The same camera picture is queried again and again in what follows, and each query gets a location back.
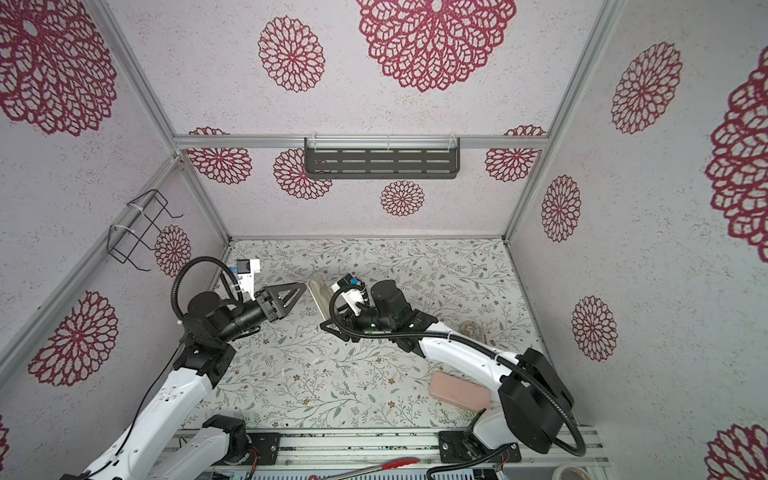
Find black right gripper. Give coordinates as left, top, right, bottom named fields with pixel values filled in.
left=321, top=302, right=399, bottom=344

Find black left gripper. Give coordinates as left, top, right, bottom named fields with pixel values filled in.
left=218, top=283, right=306, bottom=345

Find white universal AC remote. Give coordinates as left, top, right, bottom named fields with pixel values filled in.
left=307, top=275, right=333, bottom=322

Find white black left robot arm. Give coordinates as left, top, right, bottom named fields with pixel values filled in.
left=79, top=282, right=306, bottom=479

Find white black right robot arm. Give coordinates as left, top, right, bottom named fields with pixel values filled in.
left=309, top=276, right=586, bottom=457

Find pink rounded case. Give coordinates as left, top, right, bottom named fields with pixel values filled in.
left=429, top=371, right=491, bottom=412

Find black corrugated left cable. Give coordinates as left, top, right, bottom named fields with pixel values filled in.
left=170, top=256, right=241, bottom=322

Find black corrugated cable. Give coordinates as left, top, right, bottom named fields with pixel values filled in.
left=170, top=256, right=241, bottom=322
left=327, top=284, right=588, bottom=458

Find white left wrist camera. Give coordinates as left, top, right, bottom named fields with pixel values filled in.
left=231, top=258, right=261, bottom=297

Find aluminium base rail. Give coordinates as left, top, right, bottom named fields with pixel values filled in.
left=161, top=428, right=607, bottom=480

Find red handled tongs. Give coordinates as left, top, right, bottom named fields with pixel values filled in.
left=324, top=457, right=420, bottom=480

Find grey slotted wall shelf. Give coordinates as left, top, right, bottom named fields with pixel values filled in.
left=304, top=137, right=461, bottom=180

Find black wire wall rack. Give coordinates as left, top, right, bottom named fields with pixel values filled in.
left=105, top=189, right=183, bottom=272

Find black corrugated right cable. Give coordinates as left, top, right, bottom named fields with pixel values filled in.
left=327, top=284, right=588, bottom=458

